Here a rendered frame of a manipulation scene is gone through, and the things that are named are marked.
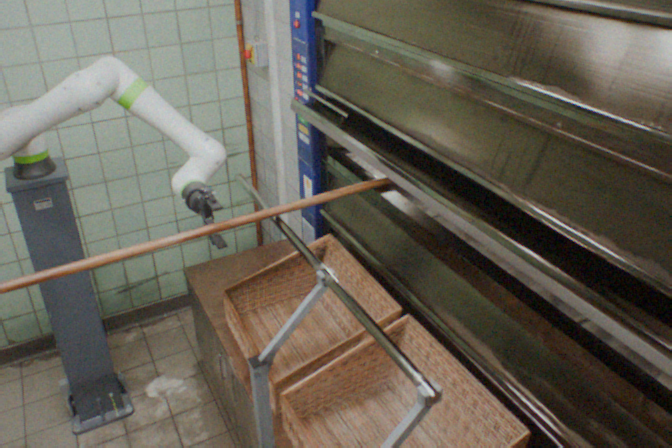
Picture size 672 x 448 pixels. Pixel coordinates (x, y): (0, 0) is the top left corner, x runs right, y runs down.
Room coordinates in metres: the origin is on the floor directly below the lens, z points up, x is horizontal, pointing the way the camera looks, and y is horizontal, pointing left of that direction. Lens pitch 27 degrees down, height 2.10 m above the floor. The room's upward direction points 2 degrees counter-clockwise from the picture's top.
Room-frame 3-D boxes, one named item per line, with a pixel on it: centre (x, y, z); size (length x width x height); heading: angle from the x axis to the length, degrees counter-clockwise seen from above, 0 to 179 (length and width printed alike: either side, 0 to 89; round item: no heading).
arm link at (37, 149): (2.00, 1.09, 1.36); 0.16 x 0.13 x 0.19; 173
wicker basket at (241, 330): (1.72, 0.10, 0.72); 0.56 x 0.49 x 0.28; 25
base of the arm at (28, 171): (2.06, 1.12, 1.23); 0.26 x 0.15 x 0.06; 27
